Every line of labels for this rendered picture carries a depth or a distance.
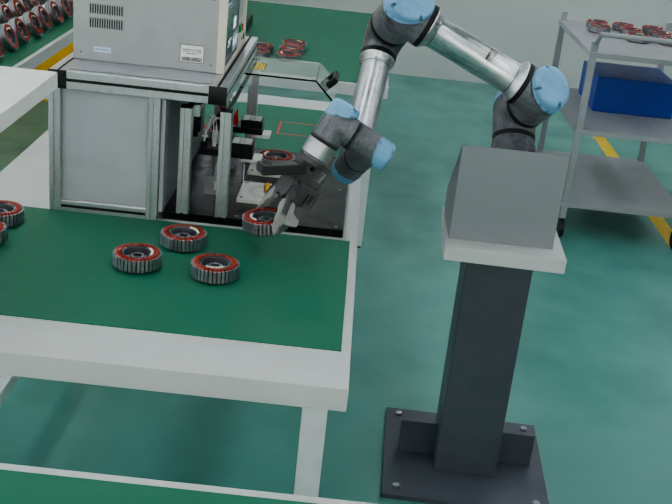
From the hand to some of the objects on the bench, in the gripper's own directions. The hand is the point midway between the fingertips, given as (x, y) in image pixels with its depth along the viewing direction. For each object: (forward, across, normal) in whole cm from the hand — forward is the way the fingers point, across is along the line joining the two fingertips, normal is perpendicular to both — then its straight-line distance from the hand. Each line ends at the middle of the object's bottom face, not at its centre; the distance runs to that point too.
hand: (262, 222), depth 252 cm
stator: (-7, +55, -21) cm, 60 cm away
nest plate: (-1, +33, -13) cm, 36 cm away
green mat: (+22, -5, +22) cm, 31 cm away
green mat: (-4, +112, -23) cm, 115 cm away
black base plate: (-1, +45, -18) cm, 48 cm away
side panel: (+23, +31, +24) cm, 46 cm away
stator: (+14, -12, +9) cm, 21 cm away
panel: (+8, +54, +3) cm, 55 cm away
